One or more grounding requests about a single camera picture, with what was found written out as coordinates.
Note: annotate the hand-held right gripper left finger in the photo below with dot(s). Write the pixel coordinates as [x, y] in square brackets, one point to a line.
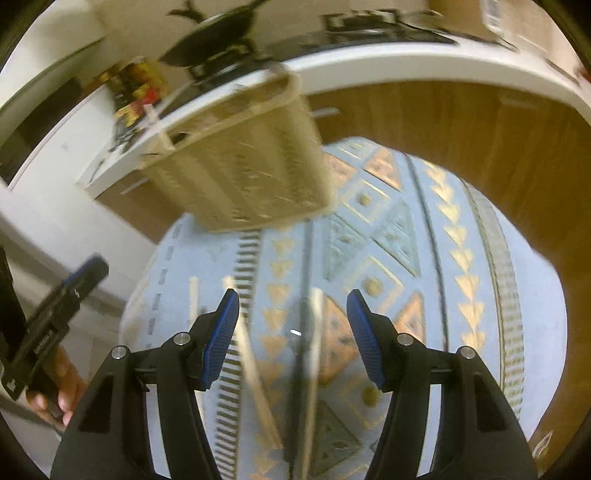
[221, 341]

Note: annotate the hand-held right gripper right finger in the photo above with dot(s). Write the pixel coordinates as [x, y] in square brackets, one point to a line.
[364, 341]

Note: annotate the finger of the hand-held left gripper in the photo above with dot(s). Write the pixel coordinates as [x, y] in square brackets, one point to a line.
[87, 274]

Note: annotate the translucent grey plastic spoon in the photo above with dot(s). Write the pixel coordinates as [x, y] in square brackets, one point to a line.
[298, 383]

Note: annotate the beige plastic utensil basket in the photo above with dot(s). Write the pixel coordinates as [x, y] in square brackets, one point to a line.
[244, 161]

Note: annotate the person's left hand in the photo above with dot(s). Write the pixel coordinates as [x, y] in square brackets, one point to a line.
[55, 392]

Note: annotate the blue patterned tablecloth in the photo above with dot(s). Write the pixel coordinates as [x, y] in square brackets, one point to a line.
[415, 286]

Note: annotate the white refrigerator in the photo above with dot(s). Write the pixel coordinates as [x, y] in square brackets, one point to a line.
[51, 198]

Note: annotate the dark microwave oven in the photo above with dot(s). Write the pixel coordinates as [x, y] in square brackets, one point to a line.
[32, 134]

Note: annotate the dark sauce bottle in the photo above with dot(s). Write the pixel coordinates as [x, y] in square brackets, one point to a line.
[121, 99]

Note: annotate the black wok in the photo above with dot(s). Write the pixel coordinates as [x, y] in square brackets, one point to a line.
[217, 32]

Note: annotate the white kitchen countertop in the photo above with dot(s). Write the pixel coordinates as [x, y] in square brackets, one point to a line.
[415, 62]

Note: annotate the black gas stove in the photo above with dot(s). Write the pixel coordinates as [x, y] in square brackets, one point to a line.
[383, 23]

